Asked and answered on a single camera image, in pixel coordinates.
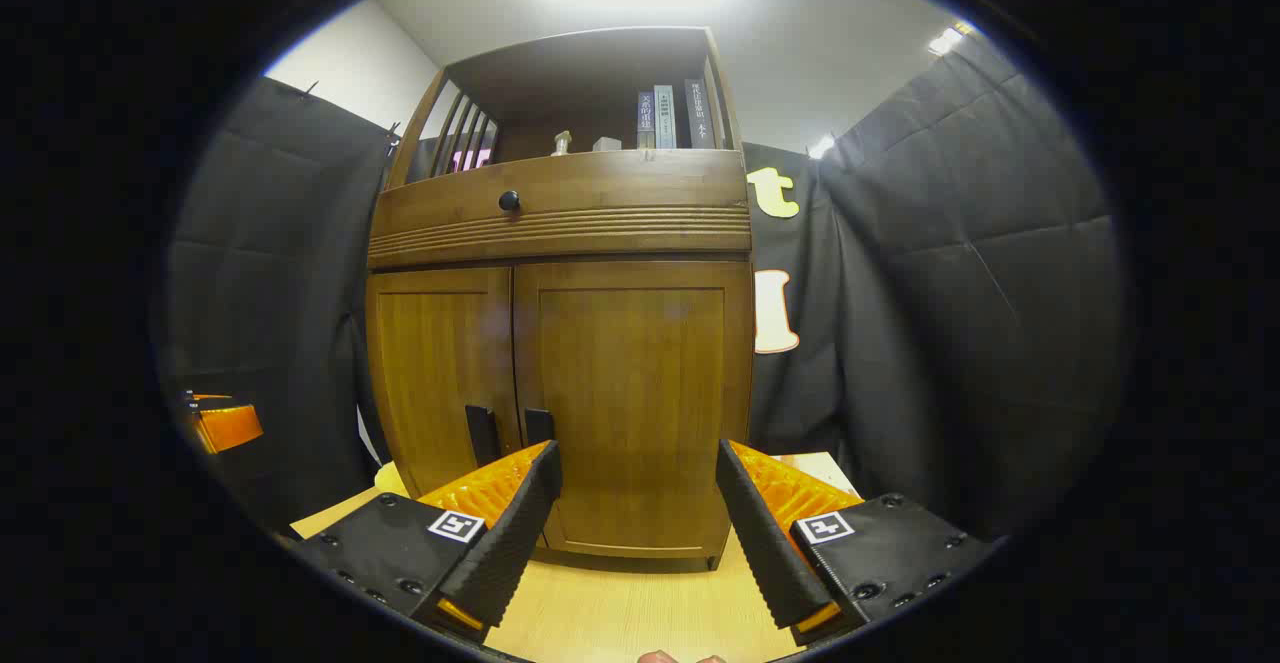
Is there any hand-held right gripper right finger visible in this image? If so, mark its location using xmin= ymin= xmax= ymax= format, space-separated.
xmin=715 ymin=438 xmax=1001 ymax=647

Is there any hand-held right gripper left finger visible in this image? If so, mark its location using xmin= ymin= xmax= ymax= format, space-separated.
xmin=290 ymin=440 xmax=563 ymax=644

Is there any wooden cabinet door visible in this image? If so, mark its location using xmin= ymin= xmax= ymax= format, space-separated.
xmin=512 ymin=261 xmax=753 ymax=564
xmin=366 ymin=266 xmax=523 ymax=499

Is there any wooden double-door shoe cabinet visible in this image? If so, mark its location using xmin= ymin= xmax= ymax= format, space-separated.
xmin=365 ymin=26 xmax=756 ymax=572

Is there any wooden cabinet drawer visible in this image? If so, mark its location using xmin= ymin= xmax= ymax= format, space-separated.
xmin=368 ymin=150 xmax=753 ymax=270

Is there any white paper booklet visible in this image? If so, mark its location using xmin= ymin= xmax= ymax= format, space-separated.
xmin=775 ymin=451 xmax=861 ymax=500

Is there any black backdrop cloth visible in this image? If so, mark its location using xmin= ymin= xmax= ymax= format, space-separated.
xmin=160 ymin=38 xmax=1131 ymax=544

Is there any dark tall book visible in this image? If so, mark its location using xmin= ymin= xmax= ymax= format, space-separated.
xmin=685 ymin=79 xmax=717 ymax=150

